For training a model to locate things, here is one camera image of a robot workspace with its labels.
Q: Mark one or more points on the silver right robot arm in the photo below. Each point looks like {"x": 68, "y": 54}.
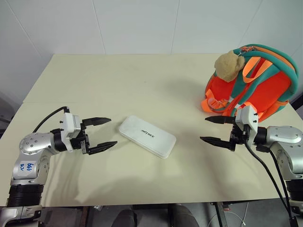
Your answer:
{"x": 281, "y": 136}

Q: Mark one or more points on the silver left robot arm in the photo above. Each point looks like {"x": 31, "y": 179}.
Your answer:
{"x": 30, "y": 144}

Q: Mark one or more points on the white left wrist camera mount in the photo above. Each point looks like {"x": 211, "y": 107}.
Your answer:
{"x": 71, "y": 125}

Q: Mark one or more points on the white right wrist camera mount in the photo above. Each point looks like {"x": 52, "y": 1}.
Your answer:
{"x": 248, "y": 118}

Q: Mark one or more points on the black object beside table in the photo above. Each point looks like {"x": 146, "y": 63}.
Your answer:
{"x": 298, "y": 101}

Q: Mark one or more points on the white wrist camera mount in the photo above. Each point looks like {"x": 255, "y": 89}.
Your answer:
{"x": 248, "y": 118}
{"x": 71, "y": 125}

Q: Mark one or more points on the dark rounded shape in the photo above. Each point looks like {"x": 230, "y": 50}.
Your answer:
{"x": 124, "y": 218}

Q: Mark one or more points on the white pencil case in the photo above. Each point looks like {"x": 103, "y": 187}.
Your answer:
{"x": 146, "y": 136}

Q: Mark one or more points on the orange and green backpack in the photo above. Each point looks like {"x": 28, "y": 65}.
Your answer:
{"x": 260, "y": 89}

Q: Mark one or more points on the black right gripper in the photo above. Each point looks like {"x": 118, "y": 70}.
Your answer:
{"x": 237, "y": 137}

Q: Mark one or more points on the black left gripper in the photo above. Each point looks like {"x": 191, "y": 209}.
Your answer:
{"x": 82, "y": 142}

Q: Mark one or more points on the black table frame leg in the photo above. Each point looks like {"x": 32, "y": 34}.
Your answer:
{"x": 220, "y": 215}

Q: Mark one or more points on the beige plush toy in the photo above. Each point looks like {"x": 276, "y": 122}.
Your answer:
{"x": 228, "y": 65}

